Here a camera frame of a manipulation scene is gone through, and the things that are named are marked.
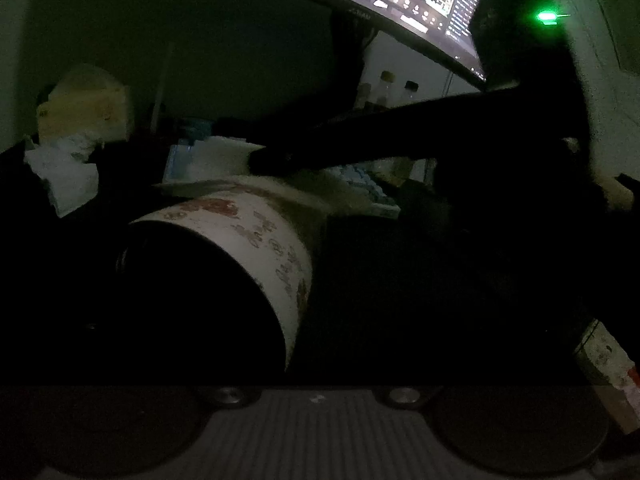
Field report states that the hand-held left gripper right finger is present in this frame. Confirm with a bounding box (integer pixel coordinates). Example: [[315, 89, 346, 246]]
[[381, 310, 591, 409]]

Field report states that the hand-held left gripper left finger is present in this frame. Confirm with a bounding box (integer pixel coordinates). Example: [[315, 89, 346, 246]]
[[47, 317, 262, 409]]

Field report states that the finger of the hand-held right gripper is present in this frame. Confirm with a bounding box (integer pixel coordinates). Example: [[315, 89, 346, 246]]
[[248, 89, 502, 175]]

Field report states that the white printed tissue sheet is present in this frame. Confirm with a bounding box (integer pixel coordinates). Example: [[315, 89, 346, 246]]
[[152, 170, 382, 216]]

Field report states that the floral patterned thermos cup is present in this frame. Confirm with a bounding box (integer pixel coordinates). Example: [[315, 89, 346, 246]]
[[116, 184, 332, 377]]

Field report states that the white backlit keyboard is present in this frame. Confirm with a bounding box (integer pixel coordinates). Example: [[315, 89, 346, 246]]
[[162, 135, 402, 219]]

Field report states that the black monitor stand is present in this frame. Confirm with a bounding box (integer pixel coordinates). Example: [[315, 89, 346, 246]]
[[327, 7, 382, 111]]

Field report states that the crumpled white tissue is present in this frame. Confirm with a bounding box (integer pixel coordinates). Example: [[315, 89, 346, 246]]
[[47, 132, 103, 163]]

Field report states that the pale yellow plush toy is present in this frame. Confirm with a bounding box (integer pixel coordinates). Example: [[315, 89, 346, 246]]
[[36, 64, 132, 142]]

